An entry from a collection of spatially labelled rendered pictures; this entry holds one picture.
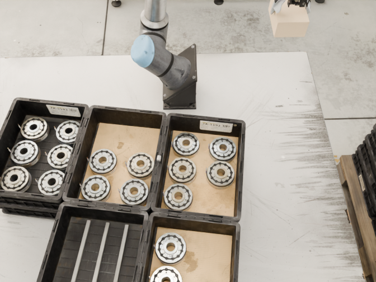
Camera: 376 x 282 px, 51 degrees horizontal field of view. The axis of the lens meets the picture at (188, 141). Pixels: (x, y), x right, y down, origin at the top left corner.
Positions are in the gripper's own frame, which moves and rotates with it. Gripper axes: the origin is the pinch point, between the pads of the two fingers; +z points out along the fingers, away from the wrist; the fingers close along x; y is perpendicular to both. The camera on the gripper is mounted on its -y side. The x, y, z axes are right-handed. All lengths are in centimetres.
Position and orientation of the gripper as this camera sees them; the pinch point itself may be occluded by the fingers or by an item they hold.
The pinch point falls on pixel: (288, 12)
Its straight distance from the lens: 165.7
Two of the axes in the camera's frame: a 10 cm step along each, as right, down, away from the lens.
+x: 10.0, -0.3, 0.3
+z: -0.1, 5.1, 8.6
